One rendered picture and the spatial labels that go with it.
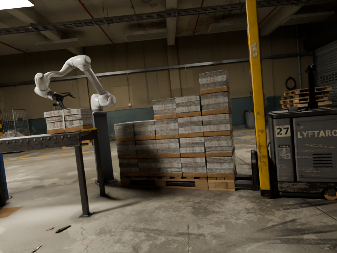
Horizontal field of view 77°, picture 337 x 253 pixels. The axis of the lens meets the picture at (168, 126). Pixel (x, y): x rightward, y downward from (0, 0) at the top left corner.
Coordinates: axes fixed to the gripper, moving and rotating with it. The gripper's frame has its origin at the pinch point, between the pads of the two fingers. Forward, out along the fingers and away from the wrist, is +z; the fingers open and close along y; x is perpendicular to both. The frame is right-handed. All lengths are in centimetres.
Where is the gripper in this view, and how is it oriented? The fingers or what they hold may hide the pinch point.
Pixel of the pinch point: (72, 103)
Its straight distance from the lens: 250.1
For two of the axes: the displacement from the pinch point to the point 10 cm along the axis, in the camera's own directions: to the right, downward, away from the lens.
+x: -0.2, 0.5, -10.0
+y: -3.8, 9.2, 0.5
